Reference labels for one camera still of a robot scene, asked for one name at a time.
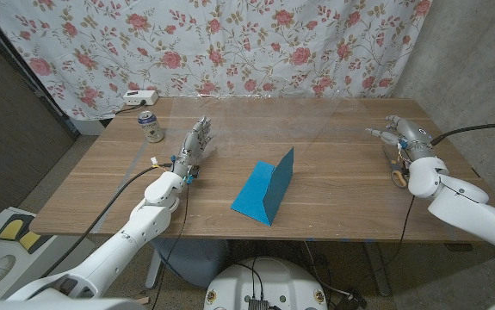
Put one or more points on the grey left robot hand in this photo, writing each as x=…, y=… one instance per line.
x=193, y=146

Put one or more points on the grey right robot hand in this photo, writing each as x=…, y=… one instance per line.
x=415, y=138

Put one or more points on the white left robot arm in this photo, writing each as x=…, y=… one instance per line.
x=148, y=219

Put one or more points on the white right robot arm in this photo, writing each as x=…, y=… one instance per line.
x=462, y=206

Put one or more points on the silver beverage can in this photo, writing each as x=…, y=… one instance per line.
x=151, y=128

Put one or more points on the white power strip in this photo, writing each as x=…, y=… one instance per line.
x=140, y=97

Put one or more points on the blue folded paper card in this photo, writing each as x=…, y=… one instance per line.
x=255, y=189

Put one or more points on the floral rose backdrop cloth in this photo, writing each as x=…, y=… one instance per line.
x=230, y=47

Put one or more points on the grey stool with white legs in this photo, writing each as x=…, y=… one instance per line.
x=195, y=262

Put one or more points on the grey table leg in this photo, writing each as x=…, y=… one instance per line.
x=376, y=267

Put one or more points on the white robot torso base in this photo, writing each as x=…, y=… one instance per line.
x=273, y=280

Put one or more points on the black power adapter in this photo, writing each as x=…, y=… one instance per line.
x=352, y=300

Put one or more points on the white floor platform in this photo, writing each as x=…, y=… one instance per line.
x=57, y=258

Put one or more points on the yellow black foot pedal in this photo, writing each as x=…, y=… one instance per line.
x=14, y=230

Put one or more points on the black door frame strip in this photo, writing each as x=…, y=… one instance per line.
x=36, y=82

